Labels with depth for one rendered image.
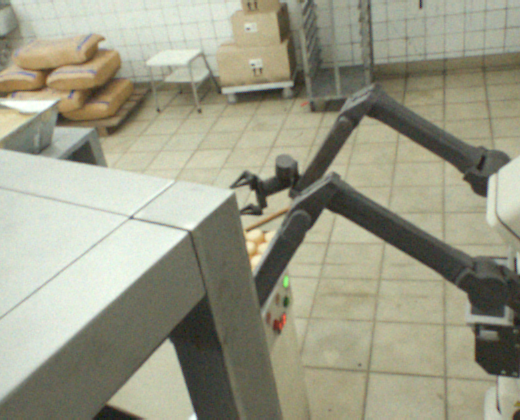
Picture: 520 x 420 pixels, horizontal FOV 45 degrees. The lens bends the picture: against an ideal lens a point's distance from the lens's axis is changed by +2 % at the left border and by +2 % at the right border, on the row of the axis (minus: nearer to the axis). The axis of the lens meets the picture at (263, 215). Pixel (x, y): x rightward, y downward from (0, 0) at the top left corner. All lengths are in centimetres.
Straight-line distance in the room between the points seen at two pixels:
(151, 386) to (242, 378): 172
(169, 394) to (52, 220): 174
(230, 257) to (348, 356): 248
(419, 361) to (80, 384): 252
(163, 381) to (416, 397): 106
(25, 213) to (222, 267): 8
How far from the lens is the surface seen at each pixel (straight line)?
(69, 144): 211
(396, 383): 261
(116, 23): 607
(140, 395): 206
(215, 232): 23
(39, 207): 27
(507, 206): 136
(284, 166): 188
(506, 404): 172
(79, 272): 22
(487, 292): 127
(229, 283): 25
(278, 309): 179
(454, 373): 265
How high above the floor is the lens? 193
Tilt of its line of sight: 32 degrees down
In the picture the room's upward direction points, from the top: 11 degrees counter-clockwise
